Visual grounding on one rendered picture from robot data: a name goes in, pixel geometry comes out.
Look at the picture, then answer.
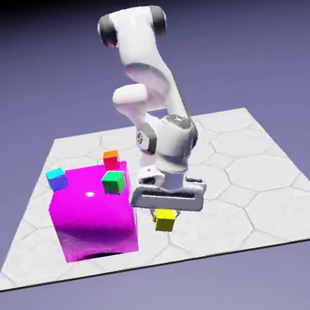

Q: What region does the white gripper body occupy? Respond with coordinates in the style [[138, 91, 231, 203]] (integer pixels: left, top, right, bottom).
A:
[[127, 174, 211, 223]]

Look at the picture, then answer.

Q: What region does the small yellow cube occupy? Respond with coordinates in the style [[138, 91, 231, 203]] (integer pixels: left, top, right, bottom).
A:
[[151, 206, 179, 234]]

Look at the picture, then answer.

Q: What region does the small green cube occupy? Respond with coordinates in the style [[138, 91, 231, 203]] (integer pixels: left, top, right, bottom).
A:
[[100, 168, 128, 198]]

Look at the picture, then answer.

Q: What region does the small red cube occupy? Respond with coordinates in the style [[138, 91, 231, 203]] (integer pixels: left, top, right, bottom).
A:
[[101, 149, 122, 172]]

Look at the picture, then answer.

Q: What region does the small blue cube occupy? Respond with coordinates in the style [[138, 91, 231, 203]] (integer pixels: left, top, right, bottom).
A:
[[45, 166, 69, 193]]

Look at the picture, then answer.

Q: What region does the large magenta box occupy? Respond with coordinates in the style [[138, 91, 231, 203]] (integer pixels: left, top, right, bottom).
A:
[[42, 160, 142, 266]]

